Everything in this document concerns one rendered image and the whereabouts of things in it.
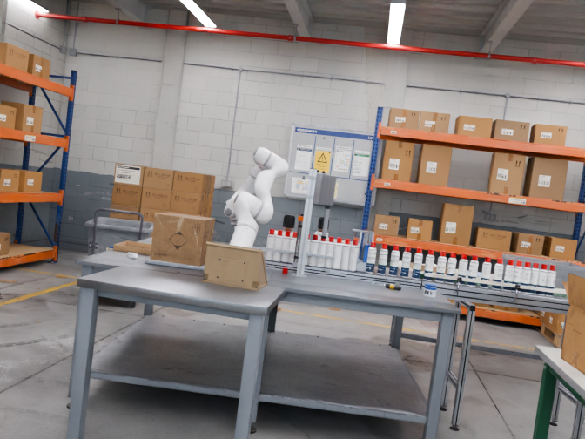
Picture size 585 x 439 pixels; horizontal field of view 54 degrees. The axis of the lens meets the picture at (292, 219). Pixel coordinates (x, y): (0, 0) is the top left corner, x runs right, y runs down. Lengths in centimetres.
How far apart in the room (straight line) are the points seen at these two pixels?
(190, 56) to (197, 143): 126
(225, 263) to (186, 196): 411
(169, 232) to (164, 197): 370
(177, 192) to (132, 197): 54
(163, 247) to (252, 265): 70
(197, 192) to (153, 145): 187
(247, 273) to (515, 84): 616
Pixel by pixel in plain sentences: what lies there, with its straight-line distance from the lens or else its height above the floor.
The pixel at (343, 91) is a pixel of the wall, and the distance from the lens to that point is 827.
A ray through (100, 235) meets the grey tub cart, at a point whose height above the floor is 69.
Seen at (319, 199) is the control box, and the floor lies 131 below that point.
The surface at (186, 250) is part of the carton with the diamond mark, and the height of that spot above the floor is 93.
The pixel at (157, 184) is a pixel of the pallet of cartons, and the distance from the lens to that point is 710.
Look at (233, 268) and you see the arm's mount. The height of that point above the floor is 92.
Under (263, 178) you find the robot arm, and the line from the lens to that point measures 333.
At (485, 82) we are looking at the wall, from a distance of 840.
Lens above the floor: 137
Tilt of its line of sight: 3 degrees down
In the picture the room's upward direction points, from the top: 7 degrees clockwise
